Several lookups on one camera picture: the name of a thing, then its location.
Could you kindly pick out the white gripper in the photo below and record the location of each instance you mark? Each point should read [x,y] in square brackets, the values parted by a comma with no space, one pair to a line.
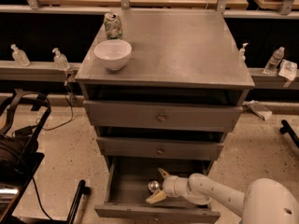
[170,185]

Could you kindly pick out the blue pepsi can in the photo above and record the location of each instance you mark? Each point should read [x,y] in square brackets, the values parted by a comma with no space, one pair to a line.
[153,185]

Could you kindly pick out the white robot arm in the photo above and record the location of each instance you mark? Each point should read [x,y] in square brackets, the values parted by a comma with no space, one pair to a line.
[264,202]

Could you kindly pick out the grey open bottom drawer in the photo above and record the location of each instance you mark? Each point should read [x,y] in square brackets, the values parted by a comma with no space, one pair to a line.
[127,191]

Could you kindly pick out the grey middle drawer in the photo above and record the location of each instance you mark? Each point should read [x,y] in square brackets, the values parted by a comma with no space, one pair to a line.
[159,148]

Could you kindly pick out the grey top drawer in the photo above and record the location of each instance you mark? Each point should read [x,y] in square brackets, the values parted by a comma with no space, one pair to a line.
[208,118]

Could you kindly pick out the grey drawer cabinet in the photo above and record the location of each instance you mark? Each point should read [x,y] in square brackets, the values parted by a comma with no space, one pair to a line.
[184,57]

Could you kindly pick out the green crushed soda can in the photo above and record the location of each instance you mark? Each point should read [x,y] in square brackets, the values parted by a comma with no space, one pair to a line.
[113,27]

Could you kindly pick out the black bar lower left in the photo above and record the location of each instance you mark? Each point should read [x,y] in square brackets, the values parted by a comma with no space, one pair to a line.
[82,189]

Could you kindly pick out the flat packet on floor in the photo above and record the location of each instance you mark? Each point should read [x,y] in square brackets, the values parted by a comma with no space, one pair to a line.
[259,110]

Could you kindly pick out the black chair leg right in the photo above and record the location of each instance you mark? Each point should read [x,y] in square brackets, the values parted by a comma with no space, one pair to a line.
[286,128]

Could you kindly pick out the white bowl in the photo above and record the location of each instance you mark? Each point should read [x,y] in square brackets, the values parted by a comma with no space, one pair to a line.
[113,54]

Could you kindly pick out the small pump bottle right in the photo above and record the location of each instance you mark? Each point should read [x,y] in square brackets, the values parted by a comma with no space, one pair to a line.
[242,51]

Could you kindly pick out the clear sanitizer bottle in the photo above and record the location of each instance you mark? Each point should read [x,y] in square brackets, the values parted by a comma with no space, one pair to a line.
[19,56]
[60,60]

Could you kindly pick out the white plastic packet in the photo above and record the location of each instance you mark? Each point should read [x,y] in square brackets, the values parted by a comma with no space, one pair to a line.
[288,70]

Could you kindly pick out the clear water bottle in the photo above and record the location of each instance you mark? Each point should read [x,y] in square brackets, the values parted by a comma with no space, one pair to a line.
[274,60]

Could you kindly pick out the clear sanitizer bottle far left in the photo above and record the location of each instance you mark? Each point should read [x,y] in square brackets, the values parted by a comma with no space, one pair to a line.
[19,56]

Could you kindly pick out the black chair with straps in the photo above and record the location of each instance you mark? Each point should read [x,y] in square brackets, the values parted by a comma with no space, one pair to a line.
[19,158]

